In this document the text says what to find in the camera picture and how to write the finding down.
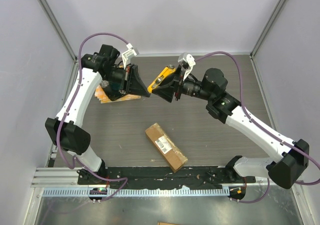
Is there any black patterned tray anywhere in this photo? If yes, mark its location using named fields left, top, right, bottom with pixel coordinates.
left=99, top=80, right=127, bottom=102

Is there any white slotted cable duct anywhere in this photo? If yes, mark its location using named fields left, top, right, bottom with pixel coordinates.
left=42, top=186, right=230, bottom=198

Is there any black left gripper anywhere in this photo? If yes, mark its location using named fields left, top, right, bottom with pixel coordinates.
left=104, top=63, right=151, bottom=98

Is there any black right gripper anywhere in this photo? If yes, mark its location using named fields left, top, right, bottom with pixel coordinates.
left=152, top=64, right=214, bottom=103

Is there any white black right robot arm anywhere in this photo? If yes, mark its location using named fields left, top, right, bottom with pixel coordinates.
left=148, top=65, right=310, bottom=189

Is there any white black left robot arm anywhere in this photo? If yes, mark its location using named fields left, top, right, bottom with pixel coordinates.
left=45, top=43, right=150, bottom=185

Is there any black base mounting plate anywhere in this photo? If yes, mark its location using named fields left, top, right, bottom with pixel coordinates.
left=77, top=166, right=256, bottom=190

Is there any cardboard box on floor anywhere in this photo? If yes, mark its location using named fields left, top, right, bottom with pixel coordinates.
left=157, top=221, right=179, bottom=225

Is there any brown cardboard express box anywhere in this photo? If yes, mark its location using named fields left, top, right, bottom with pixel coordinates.
left=145, top=123, right=188, bottom=173

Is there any aluminium frame rail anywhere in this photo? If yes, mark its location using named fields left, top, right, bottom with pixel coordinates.
left=31, top=165, right=306, bottom=188

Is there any orange checkered cloth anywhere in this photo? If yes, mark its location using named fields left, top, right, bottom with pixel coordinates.
left=94, top=81, right=142, bottom=105

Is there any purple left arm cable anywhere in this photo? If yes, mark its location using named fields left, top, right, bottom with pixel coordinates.
left=56, top=32, right=133, bottom=203

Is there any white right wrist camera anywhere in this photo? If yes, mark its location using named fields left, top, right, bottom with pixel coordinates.
left=177, top=52, right=196, bottom=81

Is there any yellow utility knife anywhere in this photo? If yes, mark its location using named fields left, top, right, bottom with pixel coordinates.
left=147, top=64, right=176, bottom=93

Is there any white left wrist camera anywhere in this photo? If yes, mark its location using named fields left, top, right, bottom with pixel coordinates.
left=121, top=43, right=140, bottom=69

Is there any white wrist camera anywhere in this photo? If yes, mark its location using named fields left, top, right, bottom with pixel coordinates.
left=177, top=52, right=196, bottom=81
left=121, top=43, right=140, bottom=69

